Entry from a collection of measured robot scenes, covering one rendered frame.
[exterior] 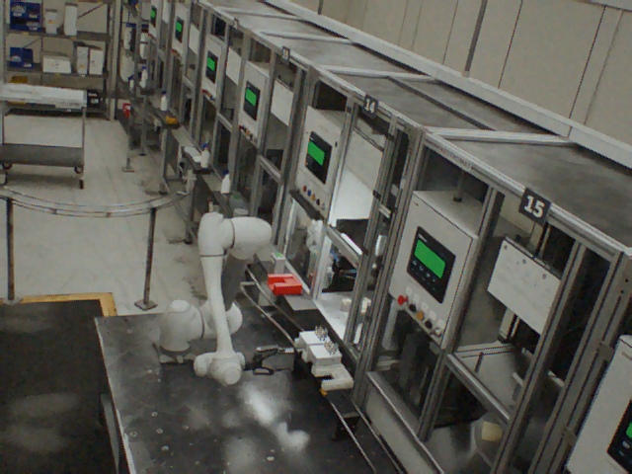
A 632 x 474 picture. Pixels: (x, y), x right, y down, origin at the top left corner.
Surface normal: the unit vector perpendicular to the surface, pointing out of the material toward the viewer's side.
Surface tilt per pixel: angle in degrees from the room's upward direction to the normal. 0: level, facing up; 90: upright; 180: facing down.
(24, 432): 0
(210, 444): 0
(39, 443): 0
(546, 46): 90
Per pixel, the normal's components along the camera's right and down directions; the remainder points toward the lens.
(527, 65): -0.90, 0.02
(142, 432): 0.17, -0.90
